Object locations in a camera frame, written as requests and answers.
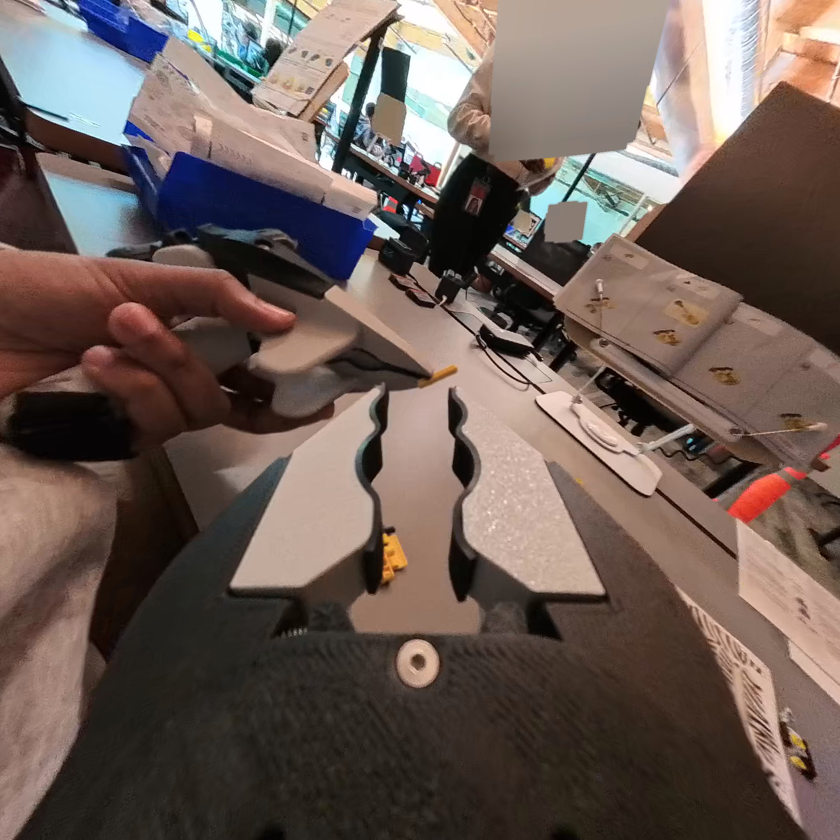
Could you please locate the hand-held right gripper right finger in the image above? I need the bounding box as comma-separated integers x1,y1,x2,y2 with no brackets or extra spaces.
448,387,606,622

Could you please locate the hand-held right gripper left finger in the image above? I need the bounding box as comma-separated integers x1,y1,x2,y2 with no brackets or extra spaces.
230,386,389,619

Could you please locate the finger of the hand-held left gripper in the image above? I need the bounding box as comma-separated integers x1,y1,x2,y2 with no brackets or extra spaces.
248,327,421,421
249,274,435,385

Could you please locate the yellow lego block piece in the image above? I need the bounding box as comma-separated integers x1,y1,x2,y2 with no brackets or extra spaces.
381,525,409,586

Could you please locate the lego instruction booklet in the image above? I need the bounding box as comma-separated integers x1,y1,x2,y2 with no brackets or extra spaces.
553,235,840,475

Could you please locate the person's left hand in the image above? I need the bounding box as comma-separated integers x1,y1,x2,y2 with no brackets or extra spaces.
0,252,336,455

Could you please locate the blue plastic bin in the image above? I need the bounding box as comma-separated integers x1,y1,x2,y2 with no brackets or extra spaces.
123,141,379,282

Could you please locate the black plug charger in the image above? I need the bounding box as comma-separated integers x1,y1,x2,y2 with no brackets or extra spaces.
435,268,479,307

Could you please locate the white monitor stand base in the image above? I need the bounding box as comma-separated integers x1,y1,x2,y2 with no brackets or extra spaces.
534,391,664,497

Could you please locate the black power adapter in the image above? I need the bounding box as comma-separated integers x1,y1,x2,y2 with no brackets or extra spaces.
478,320,536,357

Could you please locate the cardboard picture board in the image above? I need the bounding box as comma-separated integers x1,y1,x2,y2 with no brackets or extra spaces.
252,0,403,120

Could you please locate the orange traffic cone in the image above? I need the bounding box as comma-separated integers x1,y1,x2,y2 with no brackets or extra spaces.
727,453,829,524

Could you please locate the white printed paper sheet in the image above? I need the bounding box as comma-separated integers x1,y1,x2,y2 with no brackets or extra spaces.
735,520,840,691

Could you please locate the person's grey sweatshirt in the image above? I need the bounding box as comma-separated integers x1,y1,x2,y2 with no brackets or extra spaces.
0,367,122,840

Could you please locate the striped white paper strip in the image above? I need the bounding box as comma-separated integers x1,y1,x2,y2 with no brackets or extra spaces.
676,587,804,829

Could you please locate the dark monitor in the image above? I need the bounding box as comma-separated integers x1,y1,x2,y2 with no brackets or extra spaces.
631,81,840,343

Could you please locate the black power cable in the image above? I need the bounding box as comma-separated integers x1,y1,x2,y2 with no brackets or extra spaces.
482,341,559,391

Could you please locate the black metal post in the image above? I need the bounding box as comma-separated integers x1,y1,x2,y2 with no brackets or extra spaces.
330,13,403,175

